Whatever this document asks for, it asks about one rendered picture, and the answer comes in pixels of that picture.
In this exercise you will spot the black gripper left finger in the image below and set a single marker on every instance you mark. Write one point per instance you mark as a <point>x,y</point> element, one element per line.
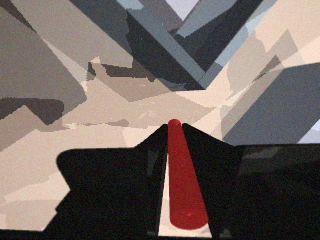
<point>142,166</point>

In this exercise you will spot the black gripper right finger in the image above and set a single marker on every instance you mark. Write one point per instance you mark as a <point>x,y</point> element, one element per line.
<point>222,171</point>

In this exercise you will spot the red peg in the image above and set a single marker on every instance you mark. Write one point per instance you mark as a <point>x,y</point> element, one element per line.
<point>186,205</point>

